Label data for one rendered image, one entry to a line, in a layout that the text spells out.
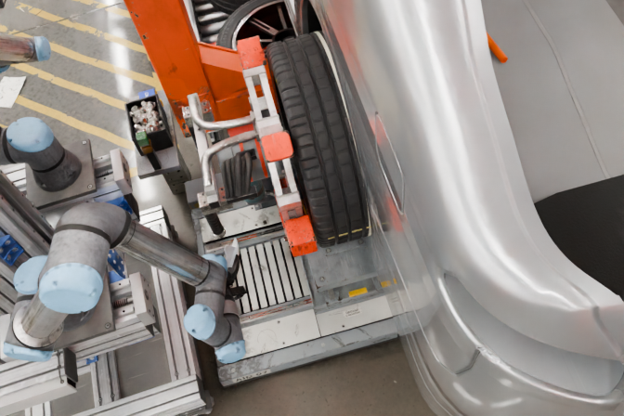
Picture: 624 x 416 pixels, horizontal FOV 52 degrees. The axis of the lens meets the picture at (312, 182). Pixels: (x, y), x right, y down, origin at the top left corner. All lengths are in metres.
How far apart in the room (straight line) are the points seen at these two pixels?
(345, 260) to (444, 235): 1.53
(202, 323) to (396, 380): 1.15
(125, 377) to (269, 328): 0.56
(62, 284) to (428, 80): 0.79
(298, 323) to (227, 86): 0.96
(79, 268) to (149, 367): 1.20
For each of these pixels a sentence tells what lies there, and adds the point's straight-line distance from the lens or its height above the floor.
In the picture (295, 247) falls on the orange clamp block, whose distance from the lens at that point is 1.79.
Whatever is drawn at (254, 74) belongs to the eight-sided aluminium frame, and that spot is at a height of 1.12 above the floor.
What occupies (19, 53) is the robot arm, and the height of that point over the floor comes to 1.20.
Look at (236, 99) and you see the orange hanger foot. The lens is 2.43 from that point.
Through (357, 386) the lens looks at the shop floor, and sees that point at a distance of 2.54.
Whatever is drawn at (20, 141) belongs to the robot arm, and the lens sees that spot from 2.06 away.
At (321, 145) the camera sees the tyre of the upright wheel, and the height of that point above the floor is 1.10.
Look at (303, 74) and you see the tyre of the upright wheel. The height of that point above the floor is 1.18.
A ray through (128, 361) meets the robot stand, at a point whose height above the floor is 0.21.
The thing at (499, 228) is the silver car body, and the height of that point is 1.65.
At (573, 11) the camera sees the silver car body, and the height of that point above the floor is 1.04.
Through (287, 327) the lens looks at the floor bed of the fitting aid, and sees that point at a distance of 2.55.
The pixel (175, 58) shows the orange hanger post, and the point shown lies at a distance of 2.24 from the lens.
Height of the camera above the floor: 2.44
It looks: 56 degrees down
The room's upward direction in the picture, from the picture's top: 11 degrees counter-clockwise
